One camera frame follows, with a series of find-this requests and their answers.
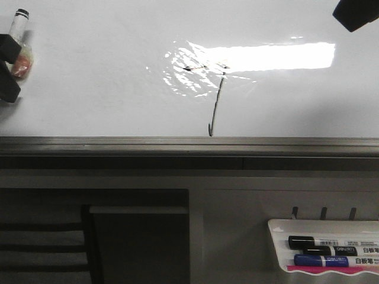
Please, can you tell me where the black hook middle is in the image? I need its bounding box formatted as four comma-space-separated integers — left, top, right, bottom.
320, 207, 327, 220

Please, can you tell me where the black capped marker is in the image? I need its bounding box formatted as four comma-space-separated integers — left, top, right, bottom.
303, 246, 378, 257
288, 235, 378, 249

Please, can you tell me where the black hook right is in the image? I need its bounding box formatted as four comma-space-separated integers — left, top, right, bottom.
349, 207, 356, 221

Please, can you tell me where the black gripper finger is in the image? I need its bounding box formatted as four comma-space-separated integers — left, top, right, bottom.
0, 34, 21, 103
332, 0, 378, 32

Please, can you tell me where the black hook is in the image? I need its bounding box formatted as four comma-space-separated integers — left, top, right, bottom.
349, 207, 356, 221
291, 206, 298, 220
320, 207, 327, 220

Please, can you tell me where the black hook left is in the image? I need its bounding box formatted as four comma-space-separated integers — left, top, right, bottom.
291, 206, 298, 220

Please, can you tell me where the taped whiteboard marker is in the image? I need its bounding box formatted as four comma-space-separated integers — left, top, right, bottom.
8, 8, 34, 80

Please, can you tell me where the white whiteboard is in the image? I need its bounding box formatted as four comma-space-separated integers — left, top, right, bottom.
1, 1, 378, 137

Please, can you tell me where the black capped marker top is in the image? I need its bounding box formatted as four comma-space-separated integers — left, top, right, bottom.
288, 235, 378, 249

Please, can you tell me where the dark chair backrest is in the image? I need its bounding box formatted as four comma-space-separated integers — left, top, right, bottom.
1, 204, 104, 283

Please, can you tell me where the white plastic marker tray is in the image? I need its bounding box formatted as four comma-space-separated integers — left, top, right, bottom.
268, 219, 378, 283

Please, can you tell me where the black capped marker middle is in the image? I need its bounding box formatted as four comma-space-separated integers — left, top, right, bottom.
303, 246, 378, 257

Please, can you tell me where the blue capped whiteboard marker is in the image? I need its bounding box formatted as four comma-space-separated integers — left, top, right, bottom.
294, 254, 378, 267

